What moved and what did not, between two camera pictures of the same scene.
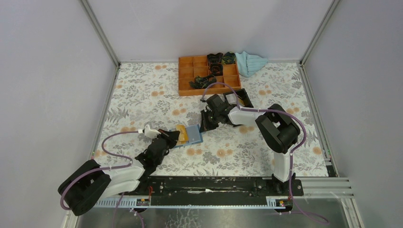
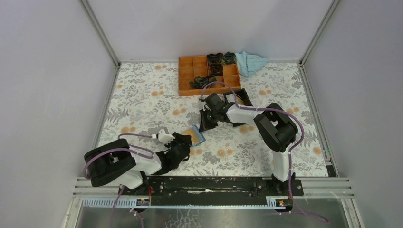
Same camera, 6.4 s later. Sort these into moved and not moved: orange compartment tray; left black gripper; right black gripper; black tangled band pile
Moved: left black gripper
Not moved: right black gripper; black tangled band pile; orange compartment tray
